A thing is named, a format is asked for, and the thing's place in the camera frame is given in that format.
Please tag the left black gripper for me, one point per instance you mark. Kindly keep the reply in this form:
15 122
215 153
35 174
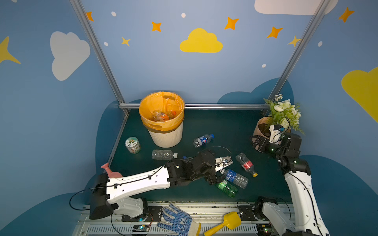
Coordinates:
212 170

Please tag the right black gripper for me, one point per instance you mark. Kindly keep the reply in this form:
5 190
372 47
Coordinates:
262 143

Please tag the orange label bottle orange cap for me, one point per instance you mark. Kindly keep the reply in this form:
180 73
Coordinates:
169 115

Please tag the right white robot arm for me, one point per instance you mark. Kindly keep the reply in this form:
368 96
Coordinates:
297 173

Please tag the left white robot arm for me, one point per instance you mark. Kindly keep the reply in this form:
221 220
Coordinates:
115 195

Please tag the white bin orange liner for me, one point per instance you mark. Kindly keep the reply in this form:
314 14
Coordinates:
168 133

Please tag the pink plant pot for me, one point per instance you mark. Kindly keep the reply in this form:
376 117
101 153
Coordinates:
263 128

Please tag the pepsi bottle blue cap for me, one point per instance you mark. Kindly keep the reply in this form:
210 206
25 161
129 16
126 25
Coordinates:
200 141

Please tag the red label bottle yellow cap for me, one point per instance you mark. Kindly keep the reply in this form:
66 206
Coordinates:
246 163

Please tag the green bottle yellow cap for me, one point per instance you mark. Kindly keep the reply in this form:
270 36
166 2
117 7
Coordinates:
227 188

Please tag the artificial green white plant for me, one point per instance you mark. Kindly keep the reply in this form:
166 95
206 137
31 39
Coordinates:
284 113

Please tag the blue label bottle white cap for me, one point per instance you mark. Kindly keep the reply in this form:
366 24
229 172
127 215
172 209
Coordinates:
235 178

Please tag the clear unlabelled bottle white cap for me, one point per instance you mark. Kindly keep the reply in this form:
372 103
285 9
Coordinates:
165 155

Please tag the yellow plastic shovel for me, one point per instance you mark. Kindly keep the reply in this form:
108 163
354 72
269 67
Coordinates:
230 220

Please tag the blue dotted work glove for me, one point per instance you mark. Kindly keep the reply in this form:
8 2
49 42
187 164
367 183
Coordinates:
178 221

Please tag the green white round tin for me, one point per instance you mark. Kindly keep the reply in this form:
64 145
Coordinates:
133 145

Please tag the pink watering can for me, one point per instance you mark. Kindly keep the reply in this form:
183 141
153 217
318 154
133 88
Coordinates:
110 173

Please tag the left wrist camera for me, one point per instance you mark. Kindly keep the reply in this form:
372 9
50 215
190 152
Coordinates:
222 162

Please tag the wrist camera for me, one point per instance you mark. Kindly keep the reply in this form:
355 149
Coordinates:
222 162
276 131

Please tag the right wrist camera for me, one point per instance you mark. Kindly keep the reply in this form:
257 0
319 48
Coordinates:
276 131

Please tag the aluminium frame rail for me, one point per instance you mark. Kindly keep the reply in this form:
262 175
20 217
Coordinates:
200 106

